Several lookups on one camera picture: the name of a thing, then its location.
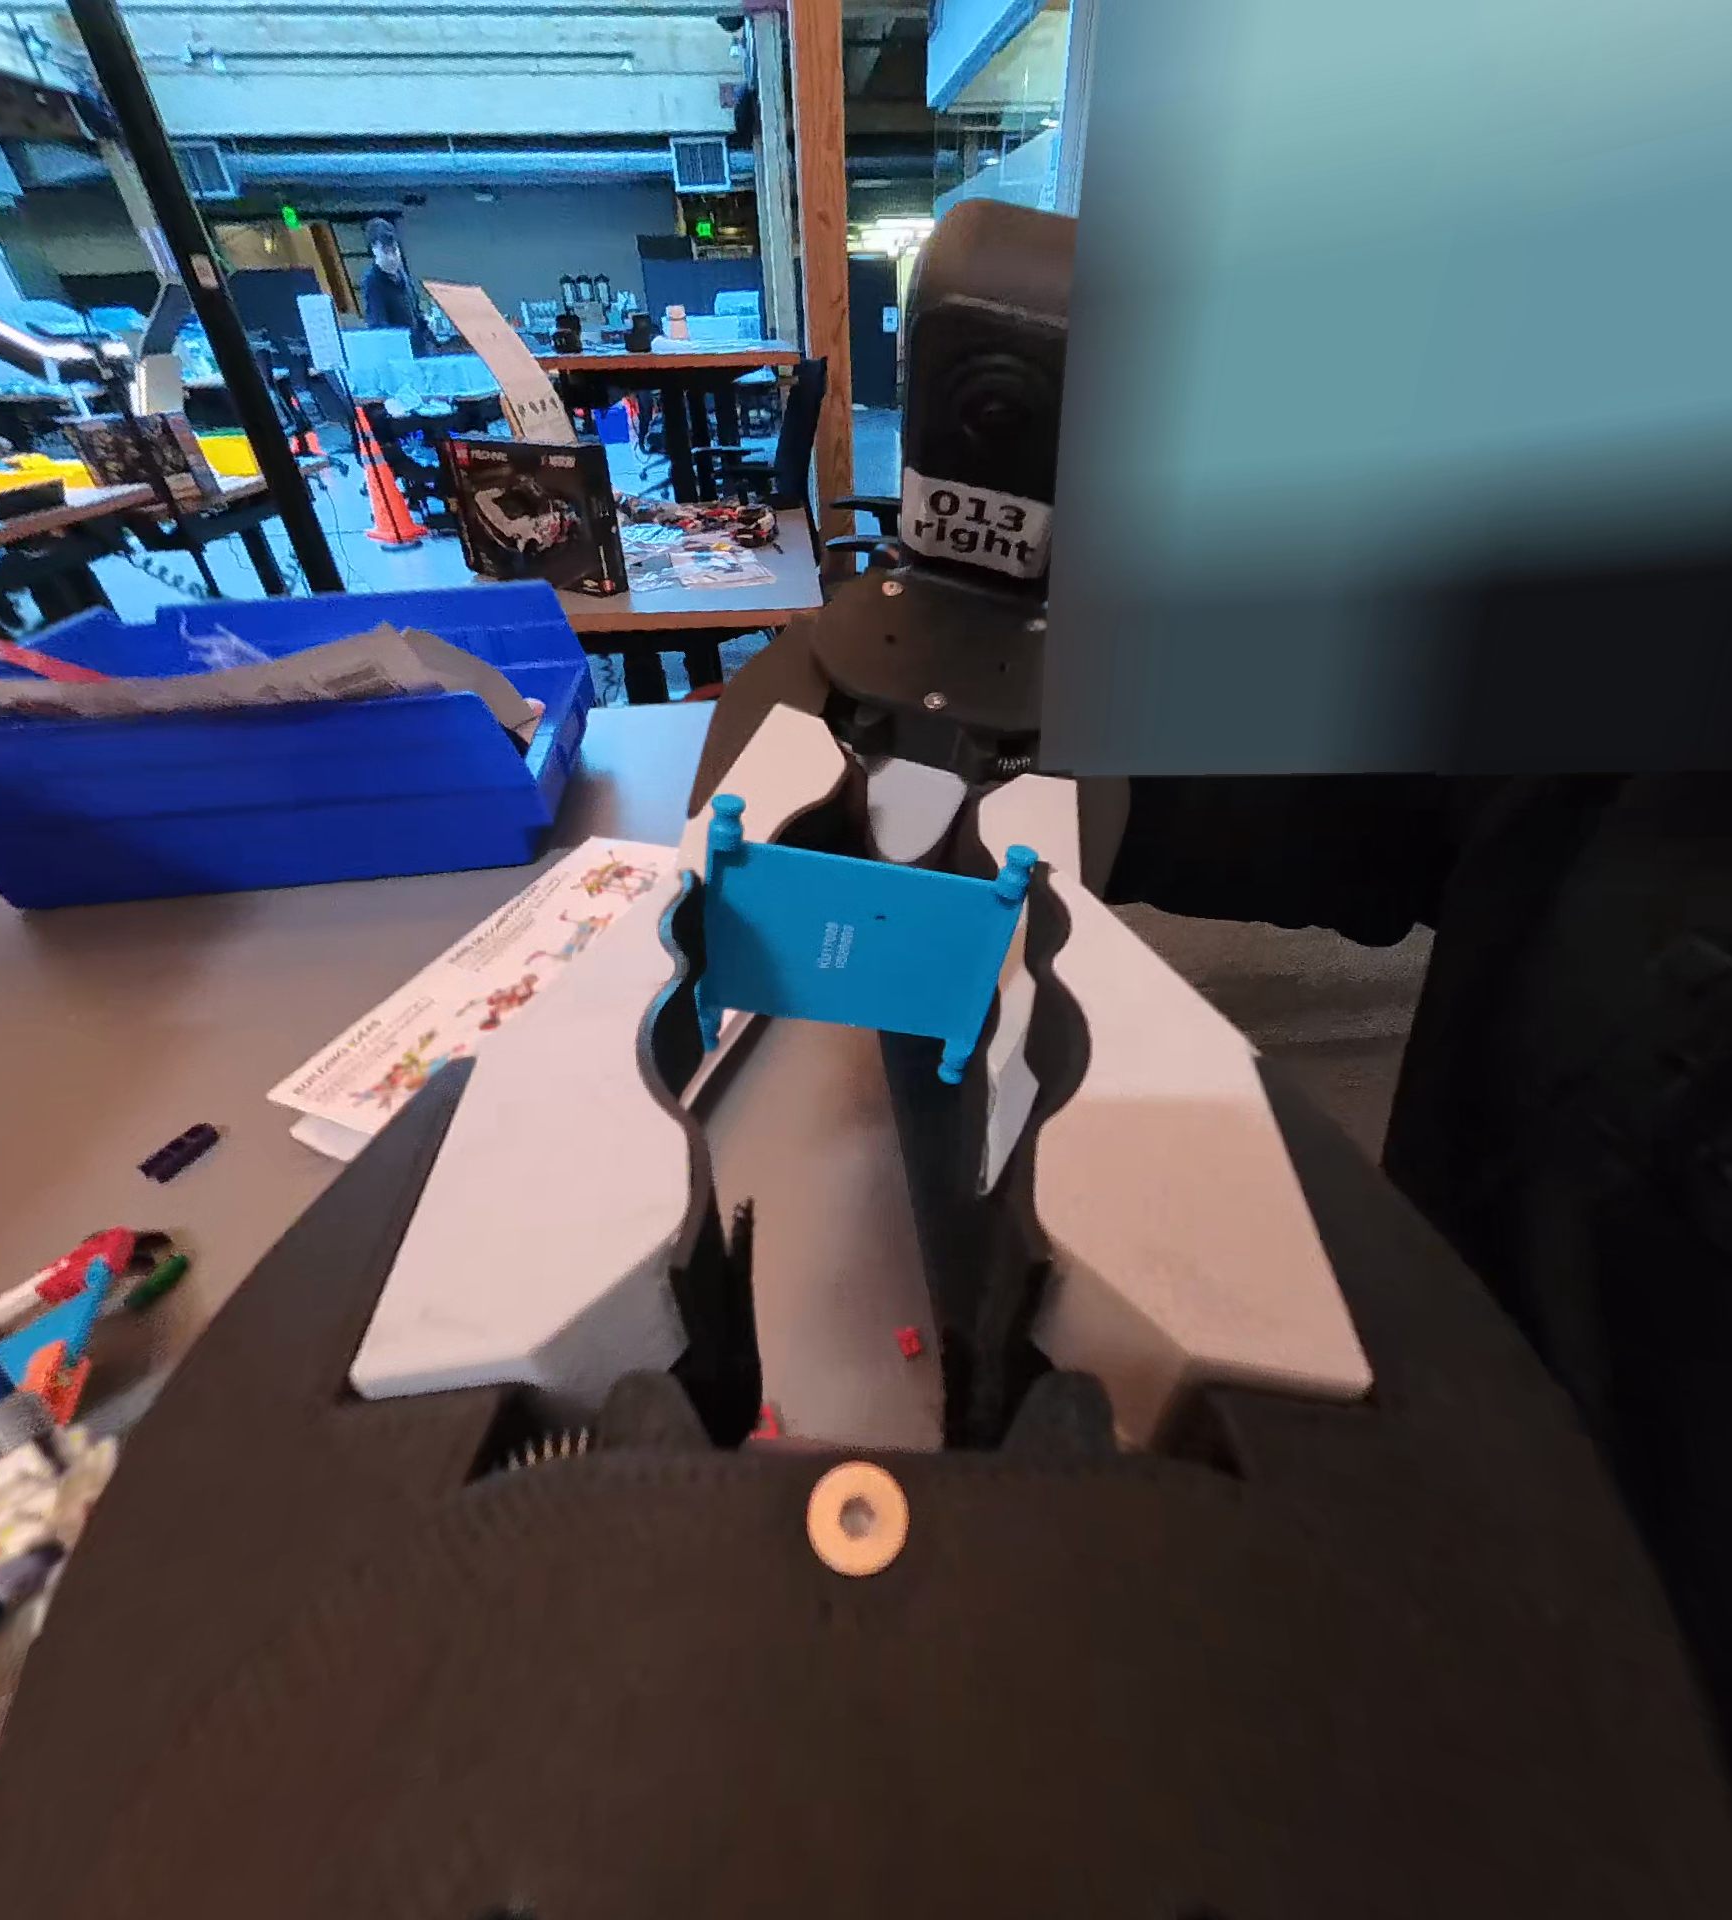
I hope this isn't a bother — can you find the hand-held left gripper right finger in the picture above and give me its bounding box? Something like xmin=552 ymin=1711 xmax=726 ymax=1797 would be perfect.
xmin=889 ymin=877 xmax=1377 ymax=1455

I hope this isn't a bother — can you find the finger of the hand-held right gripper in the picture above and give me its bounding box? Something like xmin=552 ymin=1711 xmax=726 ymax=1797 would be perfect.
xmin=975 ymin=777 xmax=1109 ymax=911
xmin=679 ymin=699 xmax=856 ymax=890

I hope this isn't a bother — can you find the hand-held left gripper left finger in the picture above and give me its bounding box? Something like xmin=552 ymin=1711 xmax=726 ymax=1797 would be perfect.
xmin=350 ymin=877 xmax=759 ymax=1451

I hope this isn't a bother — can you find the blue panel piece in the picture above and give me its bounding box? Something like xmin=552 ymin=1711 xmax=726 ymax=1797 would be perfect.
xmin=690 ymin=794 xmax=1044 ymax=1088

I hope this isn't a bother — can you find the colourful toy construction model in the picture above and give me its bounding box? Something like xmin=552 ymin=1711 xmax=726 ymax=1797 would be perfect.
xmin=0 ymin=1223 xmax=195 ymax=1728

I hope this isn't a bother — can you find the grey table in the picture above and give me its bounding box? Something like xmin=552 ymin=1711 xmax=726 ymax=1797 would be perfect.
xmin=550 ymin=506 xmax=827 ymax=708

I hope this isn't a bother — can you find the instruction booklet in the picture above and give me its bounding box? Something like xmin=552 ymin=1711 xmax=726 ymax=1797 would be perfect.
xmin=266 ymin=834 xmax=692 ymax=1164

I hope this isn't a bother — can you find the black office chair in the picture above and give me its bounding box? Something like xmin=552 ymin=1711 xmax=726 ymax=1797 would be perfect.
xmin=688 ymin=356 xmax=831 ymax=520

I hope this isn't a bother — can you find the black toy box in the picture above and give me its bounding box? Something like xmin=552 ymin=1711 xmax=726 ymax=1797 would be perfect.
xmin=439 ymin=434 xmax=633 ymax=591

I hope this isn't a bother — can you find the wooden table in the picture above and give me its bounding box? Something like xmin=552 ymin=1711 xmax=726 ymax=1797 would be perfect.
xmin=532 ymin=342 xmax=809 ymax=504

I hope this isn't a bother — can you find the person's dark clothing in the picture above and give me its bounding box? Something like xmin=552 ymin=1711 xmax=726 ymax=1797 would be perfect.
xmin=1106 ymin=772 xmax=1732 ymax=1920

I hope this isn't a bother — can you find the orange traffic cone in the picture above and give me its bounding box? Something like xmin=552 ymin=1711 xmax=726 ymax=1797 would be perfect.
xmin=353 ymin=402 xmax=429 ymax=547

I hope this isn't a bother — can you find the tilted white sign board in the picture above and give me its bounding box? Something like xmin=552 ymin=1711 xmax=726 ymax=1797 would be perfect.
xmin=421 ymin=278 xmax=579 ymax=449

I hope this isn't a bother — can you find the crumpled grey paper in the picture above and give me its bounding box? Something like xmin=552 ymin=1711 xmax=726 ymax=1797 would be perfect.
xmin=0 ymin=623 xmax=546 ymax=744

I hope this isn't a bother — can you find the bright blue object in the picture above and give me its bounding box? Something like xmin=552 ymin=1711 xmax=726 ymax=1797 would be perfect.
xmin=0 ymin=579 xmax=598 ymax=912

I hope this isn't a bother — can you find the wooden post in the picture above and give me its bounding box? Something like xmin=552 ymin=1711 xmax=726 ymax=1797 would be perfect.
xmin=785 ymin=0 xmax=858 ymax=547

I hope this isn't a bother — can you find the black support post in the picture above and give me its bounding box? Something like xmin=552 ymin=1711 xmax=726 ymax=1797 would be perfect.
xmin=63 ymin=0 xmax=349 ymax=598

